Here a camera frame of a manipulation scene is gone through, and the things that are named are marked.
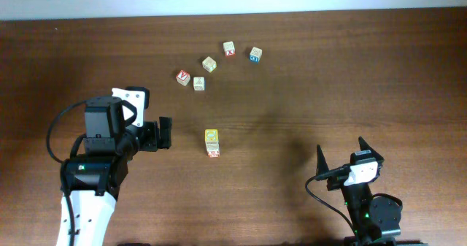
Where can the wooden block red A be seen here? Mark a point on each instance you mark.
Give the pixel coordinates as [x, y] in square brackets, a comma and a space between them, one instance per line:
[183, 77]

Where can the wooden block red 9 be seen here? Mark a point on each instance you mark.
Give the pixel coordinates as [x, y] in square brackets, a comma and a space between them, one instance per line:
[212, 146]

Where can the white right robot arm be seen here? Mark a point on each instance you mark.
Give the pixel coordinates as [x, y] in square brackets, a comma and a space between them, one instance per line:
[373, 217]

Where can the wooden block red E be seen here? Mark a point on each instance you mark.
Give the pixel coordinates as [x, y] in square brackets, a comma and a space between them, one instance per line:
[213, 153]

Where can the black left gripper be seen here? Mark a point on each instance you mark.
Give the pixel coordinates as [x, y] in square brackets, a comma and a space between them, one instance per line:
[152, 140]

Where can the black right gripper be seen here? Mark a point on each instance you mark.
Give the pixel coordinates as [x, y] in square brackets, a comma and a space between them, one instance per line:
[322, 166]

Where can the wooden block blue D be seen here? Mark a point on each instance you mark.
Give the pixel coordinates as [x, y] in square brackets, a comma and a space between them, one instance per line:
[255, 54]

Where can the wooden block yellow F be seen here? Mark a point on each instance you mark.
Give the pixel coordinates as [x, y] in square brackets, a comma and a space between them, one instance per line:
[209, 64]

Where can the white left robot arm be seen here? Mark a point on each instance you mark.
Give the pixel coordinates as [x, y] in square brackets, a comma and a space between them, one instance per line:
[90, 185]

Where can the wooden block red X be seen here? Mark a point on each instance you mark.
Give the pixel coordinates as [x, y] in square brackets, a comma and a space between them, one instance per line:
[229, 48]

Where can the wooden block giraffe top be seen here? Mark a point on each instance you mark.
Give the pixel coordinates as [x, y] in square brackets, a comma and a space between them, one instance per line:
[199, 83]

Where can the wooden block green 2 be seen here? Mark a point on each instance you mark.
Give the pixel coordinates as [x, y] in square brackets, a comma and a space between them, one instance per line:
[211, 136]

